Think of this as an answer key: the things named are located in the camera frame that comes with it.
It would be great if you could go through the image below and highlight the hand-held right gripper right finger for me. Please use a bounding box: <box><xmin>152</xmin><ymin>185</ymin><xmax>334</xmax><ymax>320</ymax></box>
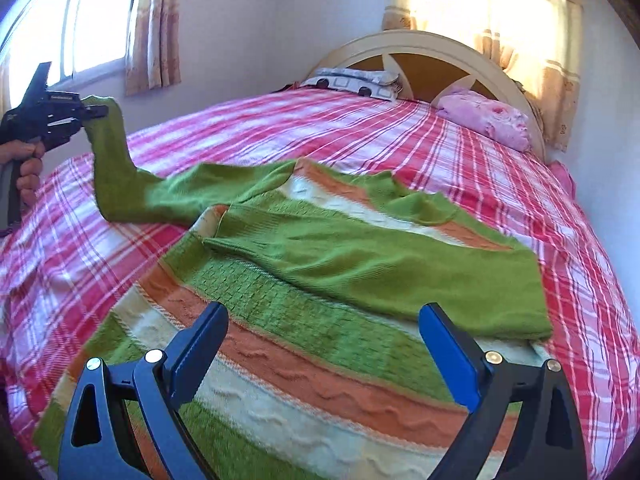
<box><xmin>419</xmin><ymin>302</ymin><xmax>588</xmax><ymax>480</ymax></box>

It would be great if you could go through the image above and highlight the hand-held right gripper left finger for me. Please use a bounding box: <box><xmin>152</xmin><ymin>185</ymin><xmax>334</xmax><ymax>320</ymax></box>
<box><xmin>57</xmin><ymin>301</ymin><xmax>230</xmax><ymax>480</ymax></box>

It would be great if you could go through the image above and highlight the green striped knit sweater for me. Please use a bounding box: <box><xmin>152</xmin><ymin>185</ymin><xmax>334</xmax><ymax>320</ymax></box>
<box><xmin>32</xmin><ymin>95</ymin><xmax>553</xmax><ymax>480</ymax></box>

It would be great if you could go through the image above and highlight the person's left hand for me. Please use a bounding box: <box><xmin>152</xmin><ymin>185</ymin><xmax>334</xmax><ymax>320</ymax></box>
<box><xmin>0</xmin><ymin>139</ymin><xmax>47</xmax><ymax>207</ymax></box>

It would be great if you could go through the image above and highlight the window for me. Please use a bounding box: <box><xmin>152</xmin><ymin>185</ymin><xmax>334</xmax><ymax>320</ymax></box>
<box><xmin>0</xmin><ymin>0</ymin><xmax>146</xmax><ymax>111</ymax></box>

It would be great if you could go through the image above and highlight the beige side window curtain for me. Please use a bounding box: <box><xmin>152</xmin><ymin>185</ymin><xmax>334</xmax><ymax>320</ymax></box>
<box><xmin>125</xmin><ymin>0</ymin><xmax>182</xmax><ymax>97</ymax></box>

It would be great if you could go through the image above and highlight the pink cloth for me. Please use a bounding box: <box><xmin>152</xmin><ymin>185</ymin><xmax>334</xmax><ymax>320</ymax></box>
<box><xmin>549</xmin><ymin>161</ymin><xmax>577</xmax><ymax>197</ymax></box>

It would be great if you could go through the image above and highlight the pink floral pillow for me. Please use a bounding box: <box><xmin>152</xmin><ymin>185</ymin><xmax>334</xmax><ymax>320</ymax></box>
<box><xmin>436</xmin><ymin>85</ymin><xmax>532</xmax><ymax>153</ymax></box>

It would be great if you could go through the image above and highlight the red plaid bedsheet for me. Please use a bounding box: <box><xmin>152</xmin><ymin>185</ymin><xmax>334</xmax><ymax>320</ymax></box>
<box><xmin>0</xmin><ymin>87</ymin><xmax>640</xmax><ymax>480</ymax></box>

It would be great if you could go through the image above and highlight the grey patterned pillow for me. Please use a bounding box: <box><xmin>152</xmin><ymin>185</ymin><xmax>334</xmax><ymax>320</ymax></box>
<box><xmin>300</xmin><ymin>66</ymin><xmax>401</xmax><ymax>101</ymax></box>

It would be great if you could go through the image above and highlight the cream wooden headboard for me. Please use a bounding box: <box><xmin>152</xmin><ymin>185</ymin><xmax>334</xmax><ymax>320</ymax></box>
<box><xmin>312</xmin><ymin>30</ymin><xmax>548</xmax><ymax>163</ymax></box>

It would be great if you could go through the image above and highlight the beige curtain behind headboard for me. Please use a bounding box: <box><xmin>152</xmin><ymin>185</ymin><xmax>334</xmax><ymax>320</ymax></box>
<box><xmin>382</xmin><ymin>0</ymin><xmax>586</xmax><ymax>153</ymax></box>

